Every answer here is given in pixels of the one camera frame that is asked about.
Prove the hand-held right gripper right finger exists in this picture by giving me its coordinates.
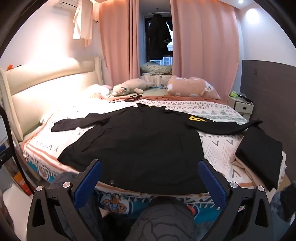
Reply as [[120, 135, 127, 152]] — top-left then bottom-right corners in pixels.
[[198, 159, 275, 241]]

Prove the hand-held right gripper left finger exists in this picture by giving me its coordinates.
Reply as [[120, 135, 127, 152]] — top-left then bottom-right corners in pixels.
[[27, 159, 103, 241]]

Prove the black jacket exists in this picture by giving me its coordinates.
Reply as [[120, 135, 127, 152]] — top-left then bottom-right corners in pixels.
[[51, 103, 263, 195]]

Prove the teal cartoon bed sheet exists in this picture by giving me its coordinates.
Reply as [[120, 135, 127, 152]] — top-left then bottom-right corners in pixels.
[[26, 162, 222, 224]]

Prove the patterned white blanket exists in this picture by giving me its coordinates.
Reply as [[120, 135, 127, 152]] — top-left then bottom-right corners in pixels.
[[23, 97, 250, 201]]

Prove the folded black garment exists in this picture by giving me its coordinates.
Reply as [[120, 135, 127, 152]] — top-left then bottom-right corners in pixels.
[[235, 125, 284, 192]]

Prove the orange box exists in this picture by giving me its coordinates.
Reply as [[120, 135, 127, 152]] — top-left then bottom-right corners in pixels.
[[13, 171, 31, 196]]

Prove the black curved bar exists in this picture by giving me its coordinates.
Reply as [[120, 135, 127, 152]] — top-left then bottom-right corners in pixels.
[[0, 104, 30, 197]]

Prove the pale pillow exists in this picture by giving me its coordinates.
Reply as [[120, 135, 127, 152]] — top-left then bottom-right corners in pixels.
[[88, 84, 111, 98]]

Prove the beige plush toy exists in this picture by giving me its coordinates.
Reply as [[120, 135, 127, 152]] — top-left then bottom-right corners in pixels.
[[166, 76, 221, 100]]

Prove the cream padded headboard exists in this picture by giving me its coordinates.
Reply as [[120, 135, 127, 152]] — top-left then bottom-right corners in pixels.
[[0, 56, 103, 142]]

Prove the grey plush toy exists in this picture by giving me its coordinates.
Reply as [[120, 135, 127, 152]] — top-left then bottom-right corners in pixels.
[[112, 78, 155, 96]]

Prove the pale green bed sheet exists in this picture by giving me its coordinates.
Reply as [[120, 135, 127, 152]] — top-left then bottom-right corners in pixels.
[[109, 87, 168, 97]]

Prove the printed bedding pile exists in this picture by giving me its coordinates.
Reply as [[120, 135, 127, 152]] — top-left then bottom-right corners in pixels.
[[141, 61, 173, 87]]

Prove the pink curtain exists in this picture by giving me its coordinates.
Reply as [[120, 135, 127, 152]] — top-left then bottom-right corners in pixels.
[[98, 0, 141, 87], [170, 0, 240, 100]]

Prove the dark hanging coat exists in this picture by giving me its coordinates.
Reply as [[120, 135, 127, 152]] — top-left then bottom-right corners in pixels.
[[148, 13, 173, 58]]

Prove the white hanging garment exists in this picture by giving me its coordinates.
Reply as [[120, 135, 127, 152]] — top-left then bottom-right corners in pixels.
[[73, 0, 94, 48]]

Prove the white air conditioner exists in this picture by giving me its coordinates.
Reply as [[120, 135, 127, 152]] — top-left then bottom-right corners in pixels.
[[53, 0, 80, 8]]

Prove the black cable with device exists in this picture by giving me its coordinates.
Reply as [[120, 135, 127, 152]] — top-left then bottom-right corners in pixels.
[[109, 94, 169, 103]]

